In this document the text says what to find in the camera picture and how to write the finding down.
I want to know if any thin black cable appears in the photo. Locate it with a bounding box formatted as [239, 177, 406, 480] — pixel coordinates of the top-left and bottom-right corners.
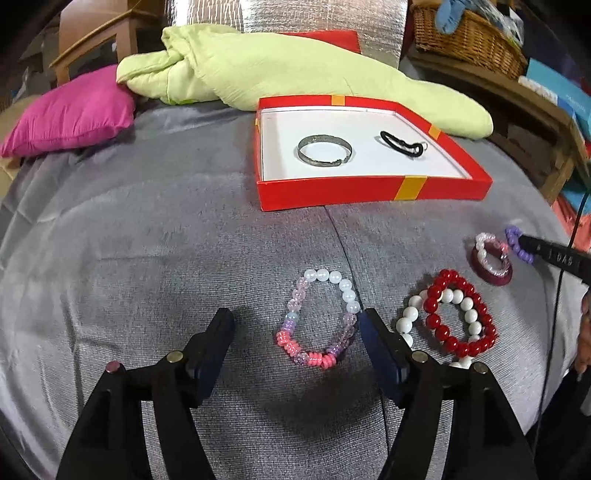
[533, 191, 591, 467]

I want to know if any dark red bangle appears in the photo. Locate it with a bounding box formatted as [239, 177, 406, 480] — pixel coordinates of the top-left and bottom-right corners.
[470, 244, 513, 283]

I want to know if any wicker basket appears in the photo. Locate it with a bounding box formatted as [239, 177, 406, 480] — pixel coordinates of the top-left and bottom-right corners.
[411, 2, 529, 81]

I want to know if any blue box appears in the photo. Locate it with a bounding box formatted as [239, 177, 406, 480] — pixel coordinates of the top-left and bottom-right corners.
[522, 58, 591, 121]

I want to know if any black hair tie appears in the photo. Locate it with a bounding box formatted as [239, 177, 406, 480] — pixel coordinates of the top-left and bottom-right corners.
[379, 131, 428, 159]

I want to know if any silver metal bangle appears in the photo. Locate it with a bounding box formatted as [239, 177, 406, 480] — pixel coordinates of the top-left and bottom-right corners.
[297, 135, 354, 166]

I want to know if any pastel mixed bead bracelet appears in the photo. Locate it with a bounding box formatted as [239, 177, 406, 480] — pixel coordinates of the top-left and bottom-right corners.
[276, 268, 360, 369]

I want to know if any wooden chair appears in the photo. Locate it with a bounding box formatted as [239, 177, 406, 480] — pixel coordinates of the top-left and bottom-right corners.
[48, 0, 167, 88]

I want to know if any grey blanket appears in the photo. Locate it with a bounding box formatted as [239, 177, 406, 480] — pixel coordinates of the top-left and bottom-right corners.
[0, 99, 591, 480]

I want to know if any red cardboard box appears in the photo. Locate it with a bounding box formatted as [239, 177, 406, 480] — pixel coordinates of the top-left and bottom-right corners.
[253, 93, 493, 212]

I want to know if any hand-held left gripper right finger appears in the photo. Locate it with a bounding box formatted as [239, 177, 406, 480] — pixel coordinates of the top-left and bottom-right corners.
[359, 308, 539, 480]

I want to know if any person's right hand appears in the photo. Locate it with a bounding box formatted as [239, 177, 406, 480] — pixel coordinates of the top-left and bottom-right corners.
[575, 291, 591, 374]

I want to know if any blue cloth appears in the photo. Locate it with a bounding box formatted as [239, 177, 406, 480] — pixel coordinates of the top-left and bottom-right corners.
[436, 0, 481, 35]

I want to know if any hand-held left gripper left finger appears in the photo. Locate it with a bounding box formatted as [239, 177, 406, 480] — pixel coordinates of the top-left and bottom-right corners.
[55, 308, 236, 480]

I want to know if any purple bead bracelet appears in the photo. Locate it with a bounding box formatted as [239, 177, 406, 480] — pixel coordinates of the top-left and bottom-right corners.
[505, 225, 535, 266]

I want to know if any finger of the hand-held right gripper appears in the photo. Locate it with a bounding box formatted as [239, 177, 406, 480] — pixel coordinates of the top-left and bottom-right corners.
[519, 233, 591, 283]

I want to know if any red bead bracelet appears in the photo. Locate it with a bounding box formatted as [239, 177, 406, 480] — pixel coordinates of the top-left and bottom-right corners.
[424, 270, 500, 356]

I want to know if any light green quilt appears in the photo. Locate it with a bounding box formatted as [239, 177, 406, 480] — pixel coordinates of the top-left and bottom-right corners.
[116, 24, 494, 139]

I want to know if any white bead bracelet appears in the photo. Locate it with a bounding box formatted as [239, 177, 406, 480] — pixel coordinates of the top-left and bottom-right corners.
[396, 288, 483, 370]

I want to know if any silver foil insulated bag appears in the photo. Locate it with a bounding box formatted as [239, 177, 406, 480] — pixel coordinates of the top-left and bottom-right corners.
[164, 0, 411, 70]

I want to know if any wooden shelf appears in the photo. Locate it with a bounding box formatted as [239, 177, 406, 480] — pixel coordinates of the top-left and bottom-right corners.
[406, 46, 591, 204]

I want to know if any salmon pink cloth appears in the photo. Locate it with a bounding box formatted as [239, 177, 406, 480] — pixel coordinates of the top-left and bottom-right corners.
[551, 194, 591, 250]

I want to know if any red cushion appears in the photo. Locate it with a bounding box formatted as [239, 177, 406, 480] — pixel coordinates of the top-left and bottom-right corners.
[272, 30, 361, 54]

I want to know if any magenta pillow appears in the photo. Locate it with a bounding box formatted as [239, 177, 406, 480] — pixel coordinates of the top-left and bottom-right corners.
[0, 64, 136, 158]

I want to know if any small clear pink bracelet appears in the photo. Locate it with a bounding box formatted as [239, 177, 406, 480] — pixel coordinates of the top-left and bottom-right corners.
[475, 232, 509, 273]

